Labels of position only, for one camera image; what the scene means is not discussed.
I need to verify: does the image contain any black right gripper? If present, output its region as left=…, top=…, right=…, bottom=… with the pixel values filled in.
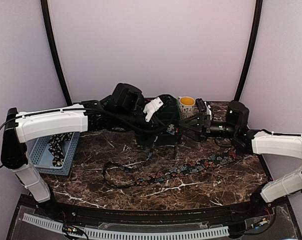
left=179, top=112, right=238, bottom=143

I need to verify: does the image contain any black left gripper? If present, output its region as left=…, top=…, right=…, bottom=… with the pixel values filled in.
left=114, top=108, right=167, bottom=141

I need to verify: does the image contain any dark floral necktie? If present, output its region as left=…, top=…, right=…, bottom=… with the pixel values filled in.
left=101, top=124, right=239, bottom=188

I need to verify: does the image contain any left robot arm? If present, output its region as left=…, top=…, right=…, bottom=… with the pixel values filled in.
left=1, top=83, right=177, bottom=218

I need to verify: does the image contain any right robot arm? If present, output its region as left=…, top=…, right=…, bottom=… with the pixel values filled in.
left=179, top=98, right=302, bottom=217

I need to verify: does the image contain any white mug yellow inside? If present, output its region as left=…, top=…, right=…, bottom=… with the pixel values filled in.
left=178, top=96, right=195, bottom=120

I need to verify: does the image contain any green compartment organizer tray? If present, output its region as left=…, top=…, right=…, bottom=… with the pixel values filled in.
left=151, top=94, right=181, bottom=146

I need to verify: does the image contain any black white patterned tie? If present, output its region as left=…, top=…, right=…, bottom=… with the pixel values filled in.
left=48, top=132, right=73, bottom=167

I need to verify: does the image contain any light blue plastic basket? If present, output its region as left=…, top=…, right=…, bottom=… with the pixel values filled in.
left=30, top=132, right=80, bottom=176

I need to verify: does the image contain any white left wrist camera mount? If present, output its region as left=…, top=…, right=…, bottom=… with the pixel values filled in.
left=143, top=97, right=163, bottom=122

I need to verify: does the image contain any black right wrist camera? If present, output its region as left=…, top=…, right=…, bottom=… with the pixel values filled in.
left=225, top=100, right=249, bottom=133

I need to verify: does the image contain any right black frame post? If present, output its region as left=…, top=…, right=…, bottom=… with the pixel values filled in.
left=233, top=0, right=263, bottom=101

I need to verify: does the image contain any black frame post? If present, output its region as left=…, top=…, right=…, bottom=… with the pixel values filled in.
left=233, top=0, right=263, bottom=101
left=40, top=0, right=72, bottom=106

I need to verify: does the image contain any black front rail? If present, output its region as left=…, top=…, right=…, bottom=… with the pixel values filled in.
left=14, top=194, right=293, bottom=227

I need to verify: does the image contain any left black frame post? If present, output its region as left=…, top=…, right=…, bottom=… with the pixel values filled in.
left=40, top=0, right=72, bottom=106

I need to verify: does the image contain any white slotted cable duct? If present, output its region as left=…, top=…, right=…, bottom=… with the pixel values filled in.
left=22, top=213, right=229, bottom=240

